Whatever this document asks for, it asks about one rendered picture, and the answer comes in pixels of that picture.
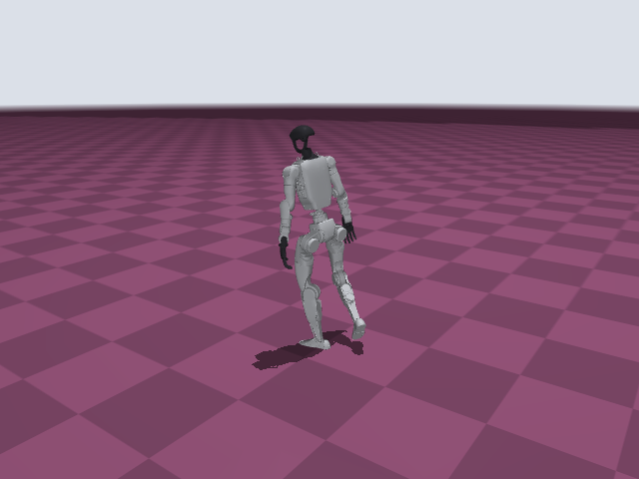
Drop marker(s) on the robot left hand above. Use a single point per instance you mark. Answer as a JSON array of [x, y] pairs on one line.
[[283, 245]]

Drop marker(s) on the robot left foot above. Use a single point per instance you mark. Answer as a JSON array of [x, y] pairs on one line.
[[323, 344]]

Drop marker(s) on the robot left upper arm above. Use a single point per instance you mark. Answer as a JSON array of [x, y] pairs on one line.
[[290, 175]]

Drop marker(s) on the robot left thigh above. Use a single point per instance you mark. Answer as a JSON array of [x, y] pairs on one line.
[[304, 260]]

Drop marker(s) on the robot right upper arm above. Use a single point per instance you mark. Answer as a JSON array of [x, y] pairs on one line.
[[338, 189]]

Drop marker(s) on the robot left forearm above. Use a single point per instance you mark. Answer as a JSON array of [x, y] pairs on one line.
[[286, 219]]

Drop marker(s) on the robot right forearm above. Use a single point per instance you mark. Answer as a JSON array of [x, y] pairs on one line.
[[343, 206]]

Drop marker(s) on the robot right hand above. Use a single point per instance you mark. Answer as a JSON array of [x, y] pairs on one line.
[[349, 229]]

